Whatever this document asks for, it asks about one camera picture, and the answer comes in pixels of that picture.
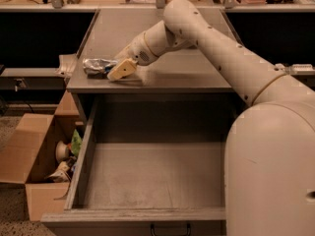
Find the brown cardboard box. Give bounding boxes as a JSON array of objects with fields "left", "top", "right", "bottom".
[{"left": 0, "top": 92, "right": 82, "bottom": 221}]

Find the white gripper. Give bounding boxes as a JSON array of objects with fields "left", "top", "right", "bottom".
[{"left": 107, "top": 32, "right": 158, "bottom": 82}]

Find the silver blue redbull can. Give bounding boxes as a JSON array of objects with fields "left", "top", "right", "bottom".
[{"left": 83, "top": 58, "right": 118, "bottom": 76}]

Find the green packet in box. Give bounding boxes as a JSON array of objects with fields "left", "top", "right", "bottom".
[{"left": 71, "top": 130, "right": 82, "bottom": 156}]

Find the open grey top drawer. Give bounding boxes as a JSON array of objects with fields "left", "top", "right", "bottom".
[{"left": 42, "top": 94, "right": 235, "bottom": 236}]

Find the grey cabinet with top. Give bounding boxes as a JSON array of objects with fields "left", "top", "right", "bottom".
[{"left": 66, "top": 8, "right": 250, "bottom": 123}]

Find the crumpled wrapper in box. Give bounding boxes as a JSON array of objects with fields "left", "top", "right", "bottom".
[{"left": 47, "top": 157, "right": 76, "bottom": 183}]

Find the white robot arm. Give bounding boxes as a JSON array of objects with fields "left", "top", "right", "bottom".
[{"left": 108, "top": 0, "right": 315, "bottom": 236}]

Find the black drawer handle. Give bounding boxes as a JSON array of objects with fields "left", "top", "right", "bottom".
[{"left": 150, "top": 223, "right": 191, "bottom": 236}]

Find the white round object in box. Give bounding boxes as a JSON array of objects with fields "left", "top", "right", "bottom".
[{"left": 55, "top": 141, "right": 70, "bottom": 163}]

